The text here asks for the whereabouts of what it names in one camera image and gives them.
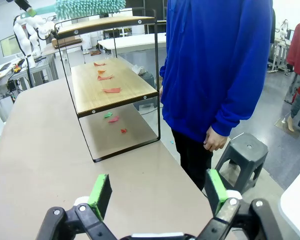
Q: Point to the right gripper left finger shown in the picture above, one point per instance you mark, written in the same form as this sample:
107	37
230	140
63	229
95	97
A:
100	197

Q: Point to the teal microfibre duster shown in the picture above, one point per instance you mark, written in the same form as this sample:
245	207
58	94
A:
90	6

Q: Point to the person's right hand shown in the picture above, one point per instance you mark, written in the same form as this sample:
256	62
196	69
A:
161	93

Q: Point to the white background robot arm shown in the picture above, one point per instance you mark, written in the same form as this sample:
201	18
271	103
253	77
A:
41	25
23	37
285	27

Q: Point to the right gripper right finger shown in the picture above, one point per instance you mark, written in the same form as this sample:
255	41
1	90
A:
217	190

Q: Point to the person's left hand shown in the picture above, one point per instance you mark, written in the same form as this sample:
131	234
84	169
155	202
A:
215	141

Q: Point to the long white background table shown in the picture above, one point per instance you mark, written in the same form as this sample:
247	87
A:
130	41

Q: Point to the green paper scrap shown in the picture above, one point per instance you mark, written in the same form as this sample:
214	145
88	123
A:
108	115

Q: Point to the orange paper scrap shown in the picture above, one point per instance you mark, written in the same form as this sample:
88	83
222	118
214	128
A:
102	72

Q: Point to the tan floor mat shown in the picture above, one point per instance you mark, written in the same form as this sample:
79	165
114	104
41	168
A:
282	125

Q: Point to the white plastic bag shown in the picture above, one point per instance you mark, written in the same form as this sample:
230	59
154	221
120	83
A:
140	69

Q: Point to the person in blue hoodie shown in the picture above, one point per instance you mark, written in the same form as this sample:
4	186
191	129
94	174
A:
202	62

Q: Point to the left forearm blue sleeve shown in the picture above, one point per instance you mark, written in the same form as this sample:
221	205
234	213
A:
237	112

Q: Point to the black power box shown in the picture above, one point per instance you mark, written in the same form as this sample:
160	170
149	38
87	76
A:
11	85

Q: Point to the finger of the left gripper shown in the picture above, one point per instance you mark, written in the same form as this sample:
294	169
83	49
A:
23	3

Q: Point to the computer monitor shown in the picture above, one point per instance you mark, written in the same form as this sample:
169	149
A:
10	46

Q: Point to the grey plastic stool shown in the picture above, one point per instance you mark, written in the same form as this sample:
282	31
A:
247	152

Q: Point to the two-tier wooden black-framed shelf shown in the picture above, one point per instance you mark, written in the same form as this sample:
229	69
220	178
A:
90	96

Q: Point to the grey aluminium cart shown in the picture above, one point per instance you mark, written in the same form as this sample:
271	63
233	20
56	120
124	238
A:
45	67

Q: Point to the brown cardboard box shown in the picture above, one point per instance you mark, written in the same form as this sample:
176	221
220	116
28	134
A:
67	41

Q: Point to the small red paper scrap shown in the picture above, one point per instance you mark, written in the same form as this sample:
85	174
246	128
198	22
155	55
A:
123	130

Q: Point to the magenta paper scrap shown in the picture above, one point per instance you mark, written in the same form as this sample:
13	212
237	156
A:
114	119

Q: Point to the cluttered white desk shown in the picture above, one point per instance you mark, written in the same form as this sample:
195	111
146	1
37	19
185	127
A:
2	72

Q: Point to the white side table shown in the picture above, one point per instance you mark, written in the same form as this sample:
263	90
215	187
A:
297	212

